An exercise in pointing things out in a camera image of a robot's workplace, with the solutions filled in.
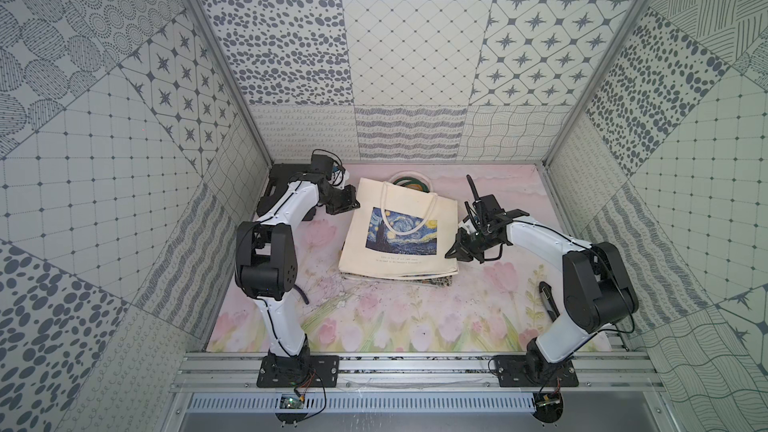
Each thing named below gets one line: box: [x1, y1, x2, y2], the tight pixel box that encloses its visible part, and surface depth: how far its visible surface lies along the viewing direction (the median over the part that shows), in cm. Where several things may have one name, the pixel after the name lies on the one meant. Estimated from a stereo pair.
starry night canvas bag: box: [339, 177, 459, 279], surface depth 96 cm
